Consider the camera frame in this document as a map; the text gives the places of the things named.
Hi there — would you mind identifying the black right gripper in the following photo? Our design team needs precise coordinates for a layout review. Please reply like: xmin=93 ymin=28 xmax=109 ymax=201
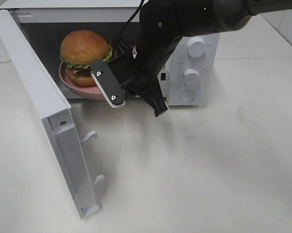
xmin=108 ymin=40 xmax=168 ymax=117

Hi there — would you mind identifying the round white door button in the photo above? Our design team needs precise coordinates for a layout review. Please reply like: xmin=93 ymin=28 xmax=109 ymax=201
xmin=180 ymin=91 xmax=195 ymax=102

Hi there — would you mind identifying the pink round plate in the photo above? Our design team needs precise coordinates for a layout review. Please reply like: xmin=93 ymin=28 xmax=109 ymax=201
xmin=58 ymin=43 xmax=137 ymax=101

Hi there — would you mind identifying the toy hamburger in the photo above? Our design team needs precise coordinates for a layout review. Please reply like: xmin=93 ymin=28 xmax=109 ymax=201
xmin=60 ymin=30 xmax=113 ymax=87

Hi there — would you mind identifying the white microwave door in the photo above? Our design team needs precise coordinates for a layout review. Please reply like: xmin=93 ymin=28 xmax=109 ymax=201
xmin=0 ymin=10 xmax=104 ymax=219

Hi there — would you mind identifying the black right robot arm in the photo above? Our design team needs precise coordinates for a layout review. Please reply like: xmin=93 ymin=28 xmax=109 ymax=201
xmin=106 ymin=0 xmax=292 ymax=116

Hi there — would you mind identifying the white microwave oven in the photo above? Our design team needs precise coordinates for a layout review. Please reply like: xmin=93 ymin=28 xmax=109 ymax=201
xmin=0 ymin=0 xmax=219 ymax=109

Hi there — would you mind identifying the lower white timer knob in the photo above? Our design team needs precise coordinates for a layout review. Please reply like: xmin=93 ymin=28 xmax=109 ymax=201
xmin=183 ymin=68 xmax=200 ymax=86

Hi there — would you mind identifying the upper white power knob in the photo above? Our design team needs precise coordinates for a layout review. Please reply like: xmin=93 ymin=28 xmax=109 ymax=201
xmin=186 ymin=37 xmax=206 ymax=58

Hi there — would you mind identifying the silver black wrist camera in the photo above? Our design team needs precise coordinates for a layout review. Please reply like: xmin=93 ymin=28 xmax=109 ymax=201
xmin=91 ymin=60 xmax=125 ymax=109

